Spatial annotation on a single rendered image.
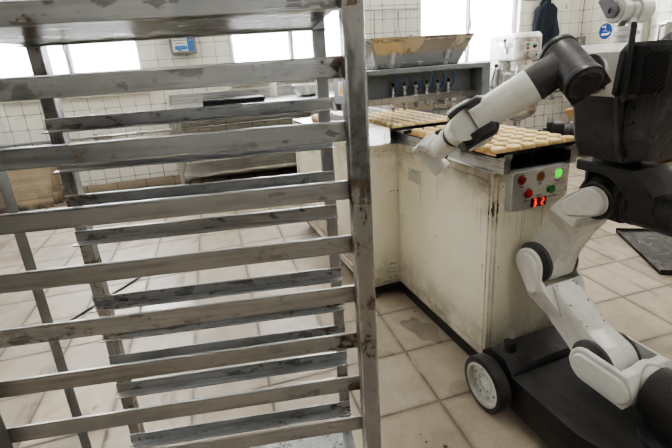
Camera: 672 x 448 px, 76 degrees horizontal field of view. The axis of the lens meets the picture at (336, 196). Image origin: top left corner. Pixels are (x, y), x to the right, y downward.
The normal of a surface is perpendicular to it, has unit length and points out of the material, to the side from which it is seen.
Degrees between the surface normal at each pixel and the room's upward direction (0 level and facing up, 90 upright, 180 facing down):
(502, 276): 90
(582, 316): 33
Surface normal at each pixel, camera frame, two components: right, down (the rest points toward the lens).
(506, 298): 0.35, 0.26
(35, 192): 0.23, -0.12
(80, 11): 0.14, 0.29
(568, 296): 0.15, -0.66
